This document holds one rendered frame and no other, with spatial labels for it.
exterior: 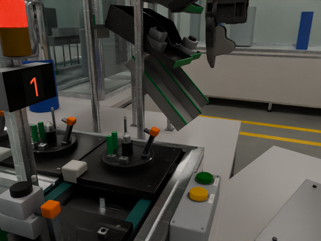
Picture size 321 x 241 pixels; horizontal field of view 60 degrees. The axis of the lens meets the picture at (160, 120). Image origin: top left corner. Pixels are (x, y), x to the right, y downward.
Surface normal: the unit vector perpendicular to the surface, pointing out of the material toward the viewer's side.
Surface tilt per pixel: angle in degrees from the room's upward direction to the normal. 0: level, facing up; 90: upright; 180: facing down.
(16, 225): 90
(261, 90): 90
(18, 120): 90
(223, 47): 93
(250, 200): 0
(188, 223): 0
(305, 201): 2
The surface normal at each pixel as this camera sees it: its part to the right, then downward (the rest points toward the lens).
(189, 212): 0.00, -0.94
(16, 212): -0.33, 0.32
